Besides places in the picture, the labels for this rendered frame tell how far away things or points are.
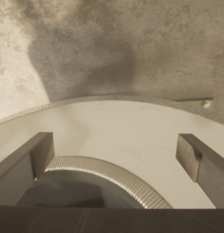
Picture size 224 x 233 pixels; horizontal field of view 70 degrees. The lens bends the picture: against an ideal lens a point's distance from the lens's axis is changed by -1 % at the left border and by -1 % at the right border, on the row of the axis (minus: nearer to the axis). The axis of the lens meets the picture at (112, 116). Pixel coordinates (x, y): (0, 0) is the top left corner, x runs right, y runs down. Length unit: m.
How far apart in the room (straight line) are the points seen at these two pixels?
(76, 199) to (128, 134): 0.25
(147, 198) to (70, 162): 0.20
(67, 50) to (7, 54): 0.32
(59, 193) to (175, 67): 0.67
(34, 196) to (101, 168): 0.22
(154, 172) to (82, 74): 0.61
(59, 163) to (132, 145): 0.19
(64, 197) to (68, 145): 0.16
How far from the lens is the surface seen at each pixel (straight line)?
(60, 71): 0.88
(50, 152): 0.17
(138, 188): 0.36
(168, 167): 0.39
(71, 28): 0.79
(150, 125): 0.48
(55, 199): 0.56
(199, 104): 0.91
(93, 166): 0.40
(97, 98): 0.64
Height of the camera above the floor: 0.74
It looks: 51 degrees down
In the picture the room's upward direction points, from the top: 168 degrees counter-clockwise
